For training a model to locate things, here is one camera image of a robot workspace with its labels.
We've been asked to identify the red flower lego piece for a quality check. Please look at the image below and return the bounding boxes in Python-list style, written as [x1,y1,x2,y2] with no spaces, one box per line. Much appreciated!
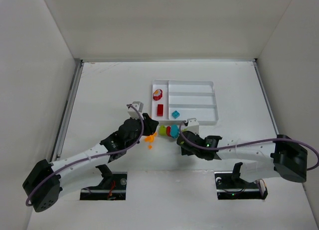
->
[153,89,163,101]

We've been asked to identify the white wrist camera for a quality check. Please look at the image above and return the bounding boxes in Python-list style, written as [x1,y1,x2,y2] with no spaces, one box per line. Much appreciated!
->
[181,118,199,135]
[127,101,144,119]

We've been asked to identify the white divided sorting tray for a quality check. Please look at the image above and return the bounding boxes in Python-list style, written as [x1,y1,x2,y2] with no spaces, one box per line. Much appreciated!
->
[151,80,219,125]

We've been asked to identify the teal square lego brick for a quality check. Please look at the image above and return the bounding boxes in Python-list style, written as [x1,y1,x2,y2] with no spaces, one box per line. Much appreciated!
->
[171,110,180,119]

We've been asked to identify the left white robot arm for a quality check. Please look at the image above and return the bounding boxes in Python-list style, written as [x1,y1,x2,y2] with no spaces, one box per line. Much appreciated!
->
[22,113,159,213]

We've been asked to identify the red rectangular lego brick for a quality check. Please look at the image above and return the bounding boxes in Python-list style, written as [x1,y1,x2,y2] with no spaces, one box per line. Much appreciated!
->
[157,104,164,117]

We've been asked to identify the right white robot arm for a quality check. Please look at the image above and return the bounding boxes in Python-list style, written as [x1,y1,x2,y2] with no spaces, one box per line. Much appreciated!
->
[176,131,308,183]

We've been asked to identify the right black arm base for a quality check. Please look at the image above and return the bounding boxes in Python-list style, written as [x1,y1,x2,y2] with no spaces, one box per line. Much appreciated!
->
[214,162,268,200]

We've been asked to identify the orange lego cluster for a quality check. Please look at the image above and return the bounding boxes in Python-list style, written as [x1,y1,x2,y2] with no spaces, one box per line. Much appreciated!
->
[144,133,157,143]

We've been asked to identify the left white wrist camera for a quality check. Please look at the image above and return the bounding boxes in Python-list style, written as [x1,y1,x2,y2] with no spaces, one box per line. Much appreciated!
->
[127,101,144,119]

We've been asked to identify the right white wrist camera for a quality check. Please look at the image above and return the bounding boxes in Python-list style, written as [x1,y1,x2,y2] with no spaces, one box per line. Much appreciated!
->
[181,118,199,135]

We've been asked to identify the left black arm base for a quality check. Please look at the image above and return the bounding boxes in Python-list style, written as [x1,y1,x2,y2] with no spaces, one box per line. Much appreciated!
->
[80,165,128,201]

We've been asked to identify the teal cloud lego piece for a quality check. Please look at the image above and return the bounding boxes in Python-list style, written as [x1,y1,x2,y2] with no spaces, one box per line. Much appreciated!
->
[169,125,179,139]

